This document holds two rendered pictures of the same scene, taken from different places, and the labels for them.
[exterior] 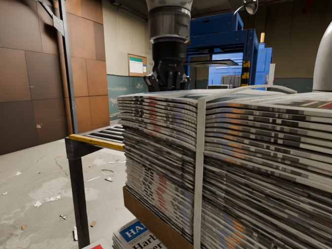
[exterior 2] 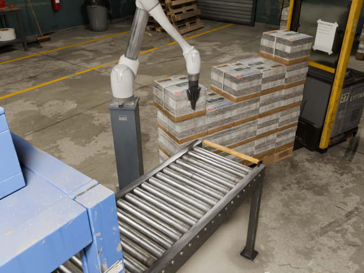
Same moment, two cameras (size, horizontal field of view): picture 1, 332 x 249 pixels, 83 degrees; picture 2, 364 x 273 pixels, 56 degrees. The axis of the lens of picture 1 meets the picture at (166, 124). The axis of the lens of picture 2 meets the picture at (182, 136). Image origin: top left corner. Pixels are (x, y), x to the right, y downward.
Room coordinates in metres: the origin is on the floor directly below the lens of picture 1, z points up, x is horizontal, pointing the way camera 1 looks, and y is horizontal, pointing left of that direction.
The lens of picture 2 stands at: (2.80, 0.31, 2.04)
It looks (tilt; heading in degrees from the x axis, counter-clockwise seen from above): 30 degrees down; 190
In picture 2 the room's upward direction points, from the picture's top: straight up
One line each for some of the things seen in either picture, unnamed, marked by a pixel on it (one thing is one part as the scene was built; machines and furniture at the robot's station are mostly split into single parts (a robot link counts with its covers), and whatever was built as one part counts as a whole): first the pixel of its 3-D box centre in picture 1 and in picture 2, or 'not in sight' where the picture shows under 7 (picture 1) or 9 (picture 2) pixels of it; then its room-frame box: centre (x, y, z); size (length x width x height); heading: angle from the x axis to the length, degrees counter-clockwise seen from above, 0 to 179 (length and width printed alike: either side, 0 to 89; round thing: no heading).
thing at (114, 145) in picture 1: (100, 142); (230, 151); (0.83, 0.30, 0.81); 0.43 x 0.03 x 0.02; 61
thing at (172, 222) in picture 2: not in sight; (156, 213); (1.46, -0.06, 0.77); 0.47 x 0.05 x 0.05; 61
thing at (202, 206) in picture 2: not in sight; (179, 194); (1.29, 0.03, 0.77); 0.47 x 0.05 x 0.05; 61
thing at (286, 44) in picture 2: not in sight; (278, 98); (-0.54, 0.74, 0.65); 0.39 x 0.30 x 1.29; 41
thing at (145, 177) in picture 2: not in sight; (133, 193); (1.28, -0.25, 0.74); 1.34 x 0.05 x 0.12; 151
